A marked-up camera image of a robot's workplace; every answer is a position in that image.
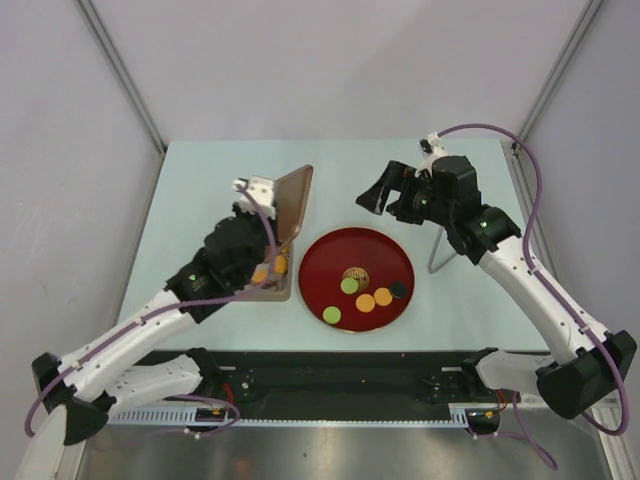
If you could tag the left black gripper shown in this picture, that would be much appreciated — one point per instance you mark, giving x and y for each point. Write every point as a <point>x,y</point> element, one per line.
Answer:
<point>266,220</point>

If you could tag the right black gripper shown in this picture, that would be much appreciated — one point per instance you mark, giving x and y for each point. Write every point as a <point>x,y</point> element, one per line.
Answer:
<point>399,177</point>

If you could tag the orange round cookie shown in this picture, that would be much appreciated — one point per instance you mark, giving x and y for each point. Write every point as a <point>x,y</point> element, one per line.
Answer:
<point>383,297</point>
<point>365,303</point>
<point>281,265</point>
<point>260,277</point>

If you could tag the tan square tin box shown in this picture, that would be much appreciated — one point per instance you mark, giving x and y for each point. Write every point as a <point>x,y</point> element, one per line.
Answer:
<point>278,289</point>

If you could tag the tan square tin lid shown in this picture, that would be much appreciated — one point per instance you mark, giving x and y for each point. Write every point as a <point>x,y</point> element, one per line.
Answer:
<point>291,197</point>

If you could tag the metal tongs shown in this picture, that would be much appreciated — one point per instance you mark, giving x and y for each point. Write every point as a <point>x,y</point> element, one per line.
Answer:
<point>437,261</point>

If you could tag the round red lacquer tray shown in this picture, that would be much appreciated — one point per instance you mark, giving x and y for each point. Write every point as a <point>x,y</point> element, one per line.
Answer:
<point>371,257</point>

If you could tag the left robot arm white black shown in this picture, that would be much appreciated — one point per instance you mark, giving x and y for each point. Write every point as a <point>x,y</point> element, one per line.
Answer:
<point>96,382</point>

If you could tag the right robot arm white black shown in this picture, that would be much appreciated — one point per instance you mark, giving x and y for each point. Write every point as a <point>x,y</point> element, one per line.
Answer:
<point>586,361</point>

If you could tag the black round cookie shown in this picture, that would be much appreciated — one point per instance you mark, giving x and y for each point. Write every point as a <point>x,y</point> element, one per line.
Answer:
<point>398,290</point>

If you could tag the green round cookie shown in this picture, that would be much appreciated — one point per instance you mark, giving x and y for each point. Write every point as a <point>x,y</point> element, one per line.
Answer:
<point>349,285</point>
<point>331,315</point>

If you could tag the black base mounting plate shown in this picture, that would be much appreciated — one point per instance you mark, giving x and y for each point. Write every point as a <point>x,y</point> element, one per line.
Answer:
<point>344,386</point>

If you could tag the white cable duct left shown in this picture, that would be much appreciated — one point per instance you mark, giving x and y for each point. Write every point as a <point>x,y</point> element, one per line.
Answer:
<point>178,416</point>

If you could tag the white cable duct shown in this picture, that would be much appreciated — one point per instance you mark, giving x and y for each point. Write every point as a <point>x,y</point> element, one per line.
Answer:
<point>178,416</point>
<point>488,415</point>

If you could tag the white cable duct right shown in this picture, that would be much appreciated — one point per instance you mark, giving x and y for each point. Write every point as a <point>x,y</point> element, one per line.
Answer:
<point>488,415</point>

